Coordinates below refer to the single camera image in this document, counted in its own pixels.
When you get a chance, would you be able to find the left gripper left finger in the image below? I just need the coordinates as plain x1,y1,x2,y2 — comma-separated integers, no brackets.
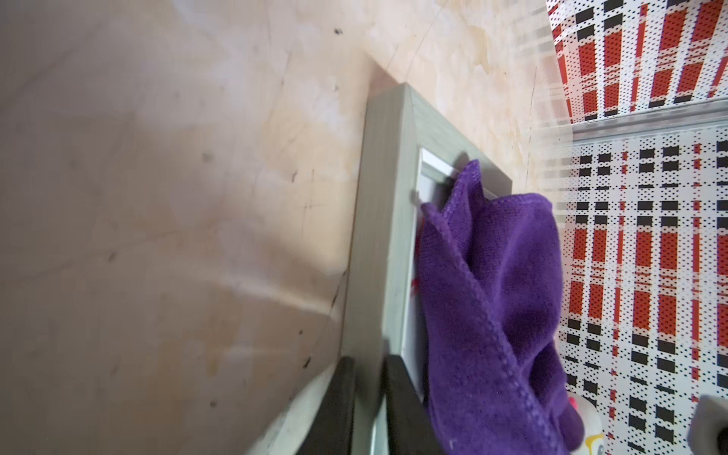
297,356,356,455

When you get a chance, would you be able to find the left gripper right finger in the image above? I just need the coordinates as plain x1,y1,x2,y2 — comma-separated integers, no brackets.
383,355,444,455

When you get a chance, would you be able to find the purple microfiber cloth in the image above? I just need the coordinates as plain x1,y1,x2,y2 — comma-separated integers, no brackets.
416,161,585,454

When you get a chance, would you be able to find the green frame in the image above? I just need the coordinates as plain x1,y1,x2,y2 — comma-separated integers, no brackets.
340,83,512,454

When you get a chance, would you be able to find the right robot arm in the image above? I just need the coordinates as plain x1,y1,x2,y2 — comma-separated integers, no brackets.
687,395,728,455

